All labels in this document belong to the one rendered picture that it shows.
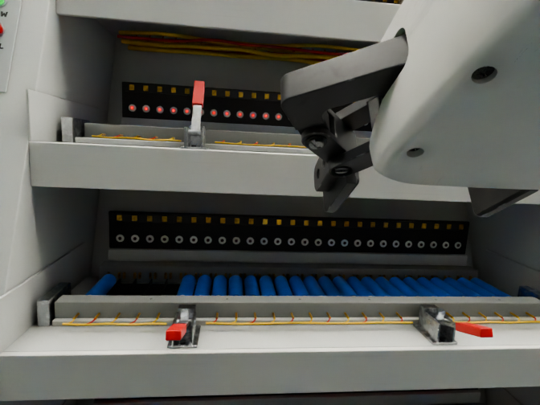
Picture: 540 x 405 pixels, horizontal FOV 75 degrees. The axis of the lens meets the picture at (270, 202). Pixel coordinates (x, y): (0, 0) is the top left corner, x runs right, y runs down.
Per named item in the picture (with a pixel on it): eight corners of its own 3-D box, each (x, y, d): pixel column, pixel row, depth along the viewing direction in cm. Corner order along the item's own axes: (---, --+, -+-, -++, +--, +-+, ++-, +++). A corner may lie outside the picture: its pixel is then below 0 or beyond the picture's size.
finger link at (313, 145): (305, 149, 14) (280, 212, 20) (385, 153, 14) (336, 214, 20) (301, 83, 15) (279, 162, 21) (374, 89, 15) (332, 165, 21)
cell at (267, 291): (272, 288, 48) (277, 309, 42) (258, 288, 48) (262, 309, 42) (272, 275, 48) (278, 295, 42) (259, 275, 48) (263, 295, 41)
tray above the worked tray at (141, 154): (570, 206, 42) (593, 86, 40) (30, 186, 35) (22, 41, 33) (462, 186, 62) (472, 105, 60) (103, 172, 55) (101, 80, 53)
